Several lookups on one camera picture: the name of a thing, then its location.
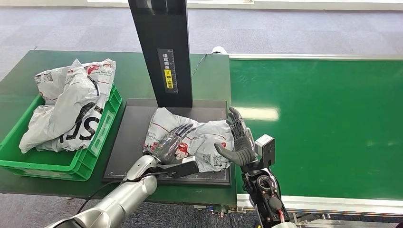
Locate white courier bag black letters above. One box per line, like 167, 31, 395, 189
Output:
19, 59, 108, 154

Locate green plastic basket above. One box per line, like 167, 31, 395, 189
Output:
0, 83, 123, 182

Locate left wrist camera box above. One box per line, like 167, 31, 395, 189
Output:
163, 159, 200, 179

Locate green conveyor belt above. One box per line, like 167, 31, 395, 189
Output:
230, 59, 403, 200

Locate black weighing device column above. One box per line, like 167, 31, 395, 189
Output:
127, 0, 193, 108

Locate black yellow column label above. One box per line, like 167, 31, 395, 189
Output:
157, 48, 179, 95

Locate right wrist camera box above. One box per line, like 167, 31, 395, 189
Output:
255, 134, 276, 169

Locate white courier bag red print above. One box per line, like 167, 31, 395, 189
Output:
143, 107, 235, 173

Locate aluminium conveyor frame rail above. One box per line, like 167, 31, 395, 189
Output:
229, 54, 403, 61
237, 193, 403, 218

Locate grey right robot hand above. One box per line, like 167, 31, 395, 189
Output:
214, 106, 257, 167

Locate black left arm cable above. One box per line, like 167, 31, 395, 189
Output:
77, 171, 167, 215

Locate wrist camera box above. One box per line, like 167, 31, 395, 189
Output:
255, 134, 276, 169
163, 159, 200, 179

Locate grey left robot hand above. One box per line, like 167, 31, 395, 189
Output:
152, 123, 197, 164

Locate white courier bag with labels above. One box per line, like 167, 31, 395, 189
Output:
34, 58, 116, 106

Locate metal fitting under table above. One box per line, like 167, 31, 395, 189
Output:
211, 206, 237, 219

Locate black weighing device platform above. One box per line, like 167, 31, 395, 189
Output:
102, 98, 232, 187

